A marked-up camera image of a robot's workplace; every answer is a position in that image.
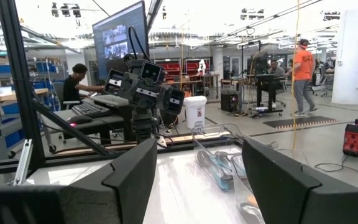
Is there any black office chair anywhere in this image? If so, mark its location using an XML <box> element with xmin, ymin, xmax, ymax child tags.
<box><xmin>308</xmin><ymin>64</ymin><xmax>329</xmax><ymax>98</ymax></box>

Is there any black computer tower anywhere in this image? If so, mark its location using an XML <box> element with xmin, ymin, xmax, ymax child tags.
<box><xmin>220</xmin><ymin>89</ymin><xmax>239</xmax><ymax>113</ymax></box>

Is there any wooden top workbench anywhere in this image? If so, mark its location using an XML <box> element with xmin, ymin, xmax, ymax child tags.
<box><xmin>0</xmin><ymin>88</ymin><xmax>50</xmax><ymax>161</ymax></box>

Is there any silver spoon orange handle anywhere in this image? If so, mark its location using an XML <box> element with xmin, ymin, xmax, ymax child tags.
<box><xmin>239</xmin><ymin>193</ymin><xmax>267</xmax><ymax>224</ymax></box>

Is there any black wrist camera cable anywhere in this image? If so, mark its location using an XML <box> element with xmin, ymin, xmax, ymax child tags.
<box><xmin>127</xmin><ymin>26</ymin><xmax>151</xmax><ymax>63</ymax></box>

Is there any grey laptop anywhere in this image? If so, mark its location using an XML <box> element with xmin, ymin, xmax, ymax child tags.
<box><xmin>88</xmin><ymin>93</ymin><xmax>131</xmax><ymax>109</ymax></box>

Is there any black striped floor mat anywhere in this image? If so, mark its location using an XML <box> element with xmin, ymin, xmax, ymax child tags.
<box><xmin>262</xmin><ymin>115</ymin><xmax>340</xmax><ymax>130</ymax></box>

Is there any black side desk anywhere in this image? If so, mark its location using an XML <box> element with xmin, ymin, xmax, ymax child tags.
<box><xmin>40</xmin><ymin>105</ymin><xmax>136</xmax><ymax>147</ymax></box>

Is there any white trash can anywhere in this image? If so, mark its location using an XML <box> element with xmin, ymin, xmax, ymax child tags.
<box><xmin>183</xmin><ymin>95</ymin><xmax>208</xmax><ymax>130</ymax></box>

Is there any black keyboard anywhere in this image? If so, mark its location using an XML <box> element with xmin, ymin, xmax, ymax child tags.
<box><xmin>71</xmin><ymin>101</ymin><xmax>113</xmax><ymax>119</ymax></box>

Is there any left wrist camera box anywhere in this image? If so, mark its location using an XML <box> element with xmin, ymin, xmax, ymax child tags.
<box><xmin>139</xmin><ymin>60</ymin><xmax>165</xmax><ymax>85</ymax></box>

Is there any grey office chair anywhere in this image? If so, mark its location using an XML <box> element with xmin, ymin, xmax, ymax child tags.
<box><xmin>51</xmin><ymin>81</ymin><xmax>81</xmax><ymax>147</ymax></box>

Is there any black standing desk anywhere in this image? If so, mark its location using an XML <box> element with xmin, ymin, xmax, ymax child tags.
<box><xmin>249</xmin><ymin>51</ymin><xmax>288</xmax><ymax>118</ymax></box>

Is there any black computer mouse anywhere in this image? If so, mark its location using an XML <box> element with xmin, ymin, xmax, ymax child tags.
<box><xmin>68</xmin><ymin>114</ymin><xmax>94</xmax><ymax>126</ymax></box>

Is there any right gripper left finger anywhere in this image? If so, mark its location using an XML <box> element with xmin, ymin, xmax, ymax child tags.
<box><xmin>60</xmin><ymin>138</ymin><xmax>158</xmax><ymax>224</ymax></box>

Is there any silver aluminium bracket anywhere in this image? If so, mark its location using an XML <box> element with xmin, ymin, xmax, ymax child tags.
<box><xmin>12</xmin><ymin>138</ymin><xmax>34</xmax><ymax>187</ymax></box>

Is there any white pillar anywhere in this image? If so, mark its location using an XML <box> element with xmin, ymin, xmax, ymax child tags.
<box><xmin>331</xmin><ymin>6</ymin><xmax>358</xmax><ymax>106</ymax></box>

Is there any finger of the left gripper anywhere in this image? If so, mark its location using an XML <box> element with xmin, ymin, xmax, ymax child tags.
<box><xmin>104</xmin><ymin>68</ymin><xmax>126</xmax><ymax>96</ymax></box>
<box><xmin>163</xmin><ymin>86</ymin><xmax>186</xmax><ymax>116</ymax></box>

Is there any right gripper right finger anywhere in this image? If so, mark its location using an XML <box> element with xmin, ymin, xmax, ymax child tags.
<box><xmin>242</xmin><ymin>136</ymin><xmax>358</xmax><ymax>224</ymax></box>

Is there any red portable power unit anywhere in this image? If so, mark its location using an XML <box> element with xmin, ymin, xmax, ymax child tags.
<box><xmin>342</xmin><ymin>114</ymin><xmax>358</xmax><ymax>157</ymax></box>

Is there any large black display screen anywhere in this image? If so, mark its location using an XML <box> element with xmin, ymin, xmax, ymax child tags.
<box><xmin>91</xmin><ymin>0</ymin><xmax>151</xmax><ymax>82</ymax></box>

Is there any red bin shelf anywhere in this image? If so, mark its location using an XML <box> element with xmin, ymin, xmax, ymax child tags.
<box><xmin>154</xmin><ymin>58</ymin><xmax>211</xmax><ymax>82</ymax></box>

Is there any person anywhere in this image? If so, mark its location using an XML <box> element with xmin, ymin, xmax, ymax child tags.
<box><xmin>283</xmin><ymin>39</ymin><xmax>320</xmax><ymax>118</ymax></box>
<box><xmin>62</xmin><ymin>63</ymin><xmax>106</xmax><ymax>103</ymax></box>
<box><xmin>266</xmin><ymin>58</ymin><xmax>288</xmax><ymax>110</ymax></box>

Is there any clear plastic bin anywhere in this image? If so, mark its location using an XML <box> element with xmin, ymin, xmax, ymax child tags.
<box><xmin>228</xmin><ymin>146</ymin><xmax>311</xmax><ymax>224</ymax></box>
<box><xmin>190</xmin><ymin>123</ymin><xmax>248</xmax><ymax>194</ymax></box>

